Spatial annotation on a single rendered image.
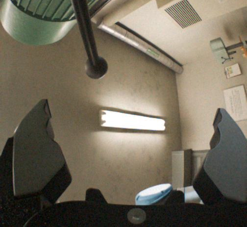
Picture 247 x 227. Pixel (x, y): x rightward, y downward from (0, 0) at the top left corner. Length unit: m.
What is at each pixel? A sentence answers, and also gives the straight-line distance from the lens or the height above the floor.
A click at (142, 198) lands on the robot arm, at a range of 0.46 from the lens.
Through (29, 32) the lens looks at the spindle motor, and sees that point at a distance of 0.29.
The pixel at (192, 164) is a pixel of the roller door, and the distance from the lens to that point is 3.26.
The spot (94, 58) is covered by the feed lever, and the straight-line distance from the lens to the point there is 0.21.
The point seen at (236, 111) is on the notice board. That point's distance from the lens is 3.04.
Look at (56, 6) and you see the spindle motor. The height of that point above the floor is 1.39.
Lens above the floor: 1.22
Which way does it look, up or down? 45 degrees up
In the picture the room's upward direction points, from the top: 106 degrees counter-clockwise
